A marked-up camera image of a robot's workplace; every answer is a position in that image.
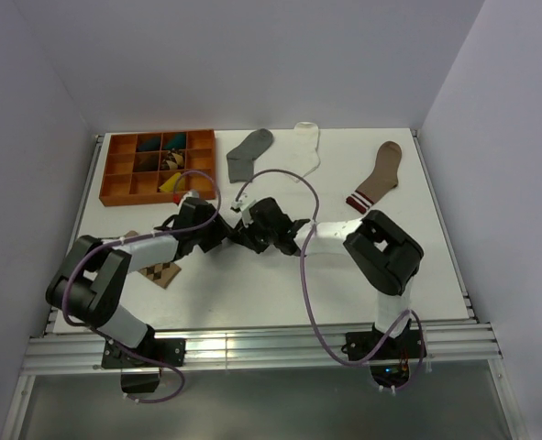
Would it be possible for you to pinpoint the black sock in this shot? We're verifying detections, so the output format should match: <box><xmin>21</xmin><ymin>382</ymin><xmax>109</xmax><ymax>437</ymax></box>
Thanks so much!
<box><xmin>231</xmin><ymin>221</ymin><xmax>269</xmax><ymax>254</ymax></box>

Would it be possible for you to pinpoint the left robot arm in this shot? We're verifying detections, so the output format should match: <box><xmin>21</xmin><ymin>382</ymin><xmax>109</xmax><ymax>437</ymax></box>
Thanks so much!
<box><xmin>46</xmin><ymin>197</ymin><xmax>231</xmax><ymax>366</ymax></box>

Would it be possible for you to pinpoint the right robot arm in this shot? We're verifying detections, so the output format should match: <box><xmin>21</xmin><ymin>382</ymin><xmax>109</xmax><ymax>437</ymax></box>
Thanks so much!
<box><xmin>231</xmin><ymin>196</ymin><xmax>424</xmax><ymax>358</ymax></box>

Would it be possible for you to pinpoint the yellow rolled sock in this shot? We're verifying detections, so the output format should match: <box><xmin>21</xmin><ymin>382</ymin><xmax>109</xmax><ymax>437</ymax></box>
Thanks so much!
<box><xmin>158</xmin><ymin>172</ymin><xmax>185</xmax><ymax>193</ymax></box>

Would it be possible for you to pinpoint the tan argyle sock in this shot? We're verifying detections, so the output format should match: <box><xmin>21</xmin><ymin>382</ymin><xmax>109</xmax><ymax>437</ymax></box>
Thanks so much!
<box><xmin>121</xmin><ymin>231</ymin><xmax>181</xmax><ymax>289</ymax></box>

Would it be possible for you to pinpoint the brown argyle rolled sock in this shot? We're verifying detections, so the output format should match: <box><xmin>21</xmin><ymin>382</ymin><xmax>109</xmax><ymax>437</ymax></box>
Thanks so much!
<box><xmin>160</xmin><ymin>150</ymin><xmax>185</xmax><ymax>171</ymax></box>

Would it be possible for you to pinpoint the grey sock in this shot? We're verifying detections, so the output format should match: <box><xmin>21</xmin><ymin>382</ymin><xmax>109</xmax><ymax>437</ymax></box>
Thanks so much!
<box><xmin>227</xmin><ymin>128</ymin><xmax>274</xmax><ymax>183</ymax></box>

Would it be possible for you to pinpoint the white sock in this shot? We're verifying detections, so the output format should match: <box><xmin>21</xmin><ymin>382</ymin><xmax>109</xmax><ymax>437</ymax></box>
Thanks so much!
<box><xmin>289</xmin><ymin>122</ymin><xmax>321</xmax><ymax>178</ymax></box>

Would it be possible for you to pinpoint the orange compartment tray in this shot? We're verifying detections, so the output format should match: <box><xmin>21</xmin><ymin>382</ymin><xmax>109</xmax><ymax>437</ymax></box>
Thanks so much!
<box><xmin>99</xmin><ymin>129</ymin><xmax>216</xmax><ymax>206</ymax></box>

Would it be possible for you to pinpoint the dark brown rolled sock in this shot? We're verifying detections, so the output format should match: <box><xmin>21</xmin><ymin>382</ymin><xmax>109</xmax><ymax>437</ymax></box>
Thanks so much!
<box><xmin>134</xmin><ymin>154</ymin><xmax>160</xmax><ymax>172</ymax></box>

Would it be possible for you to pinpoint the tan sock maroon striped cuff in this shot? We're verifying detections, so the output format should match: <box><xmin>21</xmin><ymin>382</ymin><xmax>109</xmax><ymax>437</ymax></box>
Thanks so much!
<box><xmin>345</xmin><ymin>141</ymin><xmax>403</xmax><ymax>215</ymax></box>

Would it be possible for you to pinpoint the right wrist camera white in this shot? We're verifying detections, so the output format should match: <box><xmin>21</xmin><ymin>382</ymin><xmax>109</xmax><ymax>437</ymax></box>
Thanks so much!
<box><xmin>230</xmin><ymin>194</ymin><xmax>257</xmax><ymax>227</ymax></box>

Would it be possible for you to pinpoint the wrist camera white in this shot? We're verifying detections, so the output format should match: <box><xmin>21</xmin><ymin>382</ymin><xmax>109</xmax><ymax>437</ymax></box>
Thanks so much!
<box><xmin>230</xmin><ymin>194</ymin><xmax>257</xmax><ymax>227</ymax></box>
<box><xmin>173</xmin><ymin>190</ymin><xmax>200</xmax><ymax>206</ymax></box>

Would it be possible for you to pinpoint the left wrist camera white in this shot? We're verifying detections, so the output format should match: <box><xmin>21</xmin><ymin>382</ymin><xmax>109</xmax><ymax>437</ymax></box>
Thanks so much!
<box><xmin>173</xmin><ymin>190</ymin><xmax>200</xmax><ymax>206</ymax></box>

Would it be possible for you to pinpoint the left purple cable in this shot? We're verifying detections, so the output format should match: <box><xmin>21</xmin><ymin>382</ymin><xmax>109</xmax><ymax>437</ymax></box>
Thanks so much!
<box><xmin>62</xmin><ymin>170</ymin><xmax>221</xmax><ymax>404</ymax></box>

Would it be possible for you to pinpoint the purple cable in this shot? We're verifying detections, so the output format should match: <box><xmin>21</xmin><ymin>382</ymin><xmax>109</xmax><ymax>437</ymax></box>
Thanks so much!
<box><xmin>62</xmin><ymin>170</ymin><xmax>221</xmax><ymax>404</ymax></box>
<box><xmin>236</xmin><ymin>170</ymin><xmax>426</xmax><ymax>391</ymax></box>

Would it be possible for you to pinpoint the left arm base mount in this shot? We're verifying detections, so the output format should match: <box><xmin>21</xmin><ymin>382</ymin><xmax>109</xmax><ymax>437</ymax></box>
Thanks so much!
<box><xmin>100</xmin><ymin>338</ymin><xmax>186</xmax><ymax>404</ymax></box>

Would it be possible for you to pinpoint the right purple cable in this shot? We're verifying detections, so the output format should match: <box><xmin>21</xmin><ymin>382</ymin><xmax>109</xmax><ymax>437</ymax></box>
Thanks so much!
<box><xmin>236</xmin><ymin>170</ymin><xmax>426</xmax><ymax>391</ymax></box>

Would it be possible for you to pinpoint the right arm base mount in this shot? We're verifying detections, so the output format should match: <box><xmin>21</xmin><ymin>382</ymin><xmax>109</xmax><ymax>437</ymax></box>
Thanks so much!
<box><xmin>341</xmin><ymin>320</ymin><xmax>427</xmax><ymax>361</ymax></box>

